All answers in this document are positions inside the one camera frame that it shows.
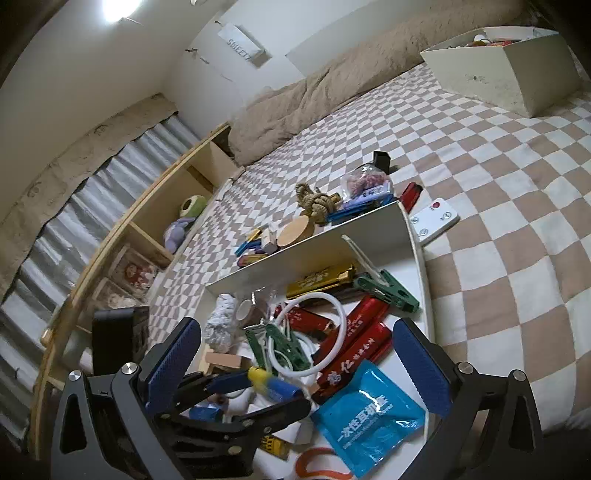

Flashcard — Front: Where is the gold lighter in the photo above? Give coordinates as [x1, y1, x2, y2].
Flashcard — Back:
[285, 263, 358, 298]

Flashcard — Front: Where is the beige quilted comforter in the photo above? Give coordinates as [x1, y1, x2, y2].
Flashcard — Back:
[229, 0, 532, 167]

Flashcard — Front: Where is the tan rope knot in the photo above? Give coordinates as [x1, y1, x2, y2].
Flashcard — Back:
[295, 182, 342, 227]

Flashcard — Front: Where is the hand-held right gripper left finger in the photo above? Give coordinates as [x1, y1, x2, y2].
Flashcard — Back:
[50, 316, 203, 480]

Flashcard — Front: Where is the orange white ring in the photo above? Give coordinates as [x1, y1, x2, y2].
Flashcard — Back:
[295, 447, 356, 480]

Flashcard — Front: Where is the round wooden lid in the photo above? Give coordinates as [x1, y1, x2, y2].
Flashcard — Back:
[276, 217, 321, 247]

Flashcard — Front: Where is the white remote control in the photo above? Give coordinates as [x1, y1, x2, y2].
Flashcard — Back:
[409, 198, 461, 244]

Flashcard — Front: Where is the red dress doll display case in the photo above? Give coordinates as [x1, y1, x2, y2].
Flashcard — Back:
[108, 247, 160, 296]

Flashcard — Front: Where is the blue foil packet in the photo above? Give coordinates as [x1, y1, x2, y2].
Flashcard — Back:
[310, 360, 426, 478]

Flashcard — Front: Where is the tan wooden block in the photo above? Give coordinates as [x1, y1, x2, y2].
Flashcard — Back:
[205, 352, 247, 376]

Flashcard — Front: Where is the brown tape roll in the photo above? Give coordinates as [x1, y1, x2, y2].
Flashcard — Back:
[236, 299, 260, 325]

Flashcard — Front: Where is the blue white label lighter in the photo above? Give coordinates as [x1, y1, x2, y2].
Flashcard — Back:
[344, 187, 394, 207]

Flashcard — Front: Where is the clear bag of pink beads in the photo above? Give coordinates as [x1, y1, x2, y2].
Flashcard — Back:
[341, 166, 393, 199]

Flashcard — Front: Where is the bright ceiling light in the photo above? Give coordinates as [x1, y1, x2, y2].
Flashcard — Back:
[99, 0, 145, 24]

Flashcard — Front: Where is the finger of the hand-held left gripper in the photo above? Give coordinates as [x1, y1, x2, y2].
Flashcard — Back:
[159, 397, 313, 468]
[173, 370, 254, 403]

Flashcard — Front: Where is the pale grey curtain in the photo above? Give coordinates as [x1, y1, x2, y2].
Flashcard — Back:
[0, 113, 204, 444]

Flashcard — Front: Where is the white lace doll display case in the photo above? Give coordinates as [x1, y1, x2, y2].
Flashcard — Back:
[92, 279, 139, 310]

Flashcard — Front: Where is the purple plush toy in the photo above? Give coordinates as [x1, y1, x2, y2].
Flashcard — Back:
[164, 218, 192, 252]

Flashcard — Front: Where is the yellow blue lighter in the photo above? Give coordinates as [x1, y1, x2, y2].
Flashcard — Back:
[248, 368, 302, 403]
[235, 228, 265, 257]

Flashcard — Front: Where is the white deep storage box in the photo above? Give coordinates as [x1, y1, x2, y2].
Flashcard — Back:
[419, 25, 583, 118]

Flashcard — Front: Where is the pile of assorted small trinkets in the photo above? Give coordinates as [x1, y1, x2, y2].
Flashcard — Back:
[464, 33, 525, 49]

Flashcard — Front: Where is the white plastic strip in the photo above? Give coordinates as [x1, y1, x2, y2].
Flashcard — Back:
[341, 234, 386, 284]

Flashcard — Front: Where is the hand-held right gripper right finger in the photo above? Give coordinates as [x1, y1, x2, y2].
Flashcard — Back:
[392, 318, 544, 480]

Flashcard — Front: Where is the green clothespin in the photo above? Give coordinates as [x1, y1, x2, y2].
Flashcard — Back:
[244, 323, 311, 370]
[353, 271, 421, 315]

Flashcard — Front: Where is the white shallow tray box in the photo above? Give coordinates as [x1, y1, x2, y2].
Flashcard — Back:
[199, 199, 437, 480]

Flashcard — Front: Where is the red lighter white print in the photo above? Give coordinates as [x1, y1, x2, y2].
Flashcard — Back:
[311, 322, 394, 402]
[339, 295, 393, 347]

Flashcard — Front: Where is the wooden bedside shelf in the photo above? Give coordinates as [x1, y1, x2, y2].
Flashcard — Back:
[34, 122, 234, 398]

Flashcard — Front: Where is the large white ring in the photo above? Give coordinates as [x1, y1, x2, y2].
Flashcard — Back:
[270, 295, 347, 377]

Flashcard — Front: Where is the white headboard panel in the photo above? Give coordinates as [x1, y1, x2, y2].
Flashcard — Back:
[285, 0, 462, 78]

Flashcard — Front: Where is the beige printed valance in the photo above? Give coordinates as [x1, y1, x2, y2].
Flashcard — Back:
[0, 92, 178, 296]

